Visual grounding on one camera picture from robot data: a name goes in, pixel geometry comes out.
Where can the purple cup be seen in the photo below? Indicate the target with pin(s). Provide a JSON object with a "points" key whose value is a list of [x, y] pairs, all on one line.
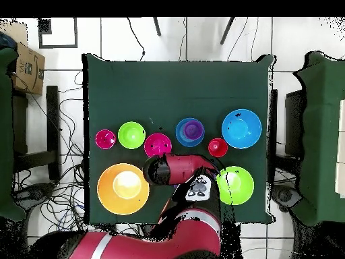
{"points": [[192, 129]]}

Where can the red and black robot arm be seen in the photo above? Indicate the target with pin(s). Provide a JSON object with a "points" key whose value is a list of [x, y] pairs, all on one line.
{"points": [[183, 167]]}

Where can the small blue bowl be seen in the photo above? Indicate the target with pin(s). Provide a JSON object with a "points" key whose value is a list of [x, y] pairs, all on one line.
{"points": [[180, 135]]}

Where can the small pink bowl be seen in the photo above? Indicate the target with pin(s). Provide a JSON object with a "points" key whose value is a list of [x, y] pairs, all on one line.
{"points": [[157, 144]]}

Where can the small green bowl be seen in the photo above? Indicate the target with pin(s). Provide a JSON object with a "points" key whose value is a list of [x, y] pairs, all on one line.
{"points": [[131, 135]]}

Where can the red cup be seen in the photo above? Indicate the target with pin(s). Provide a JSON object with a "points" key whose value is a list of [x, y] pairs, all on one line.
{"points": [[217, 147], [105, 139]]}

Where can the dark green tablecloth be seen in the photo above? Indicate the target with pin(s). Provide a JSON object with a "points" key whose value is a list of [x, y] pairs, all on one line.
{"points": [[172, 94]]}

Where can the large blue bowl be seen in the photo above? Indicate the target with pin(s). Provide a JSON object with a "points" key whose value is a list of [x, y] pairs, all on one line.
{"points": [[241, 128]]}

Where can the large green bowl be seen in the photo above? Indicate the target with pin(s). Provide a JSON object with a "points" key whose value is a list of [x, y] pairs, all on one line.
{"points": [[238, 186]]}

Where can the large yellow bowl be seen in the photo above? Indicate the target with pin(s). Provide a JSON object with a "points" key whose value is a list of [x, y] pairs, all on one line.
{"points": [[107, 188]]}

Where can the black tripod leg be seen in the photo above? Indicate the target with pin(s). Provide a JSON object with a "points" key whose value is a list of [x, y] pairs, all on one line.
{"points": [[157, 27], [227, 31]]}

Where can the black bench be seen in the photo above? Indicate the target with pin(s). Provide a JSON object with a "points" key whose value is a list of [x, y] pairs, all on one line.
{"points": [[52, 129]]}

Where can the grey stand base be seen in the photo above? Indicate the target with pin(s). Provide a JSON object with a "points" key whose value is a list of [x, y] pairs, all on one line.
{"points": [[285, 195], [35, 193]]}

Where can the green cloth covered table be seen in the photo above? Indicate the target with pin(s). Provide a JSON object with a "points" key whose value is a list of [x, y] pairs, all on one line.
{"points": [[5, 135], [320, 135]]}

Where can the cardboard box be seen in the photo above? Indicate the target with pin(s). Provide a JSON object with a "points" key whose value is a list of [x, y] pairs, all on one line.
{"points": [[28, 70]]}

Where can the black square floor frame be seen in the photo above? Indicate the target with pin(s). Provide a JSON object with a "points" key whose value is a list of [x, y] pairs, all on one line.
{"points": [[58, 46]]}

